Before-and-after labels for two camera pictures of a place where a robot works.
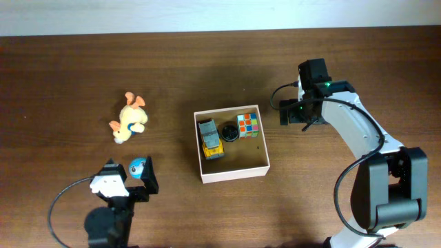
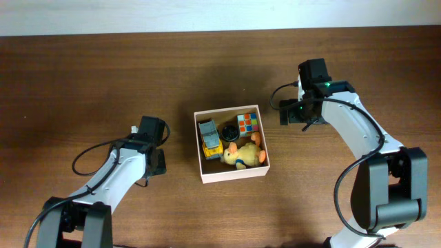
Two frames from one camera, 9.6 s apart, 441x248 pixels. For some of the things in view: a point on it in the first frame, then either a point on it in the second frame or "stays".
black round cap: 229,133 stays
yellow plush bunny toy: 133,118 -> 244,154
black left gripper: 148,178 -> 162,169
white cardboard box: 244,158 stays
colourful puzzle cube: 248,125 stays
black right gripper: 293,117 stays
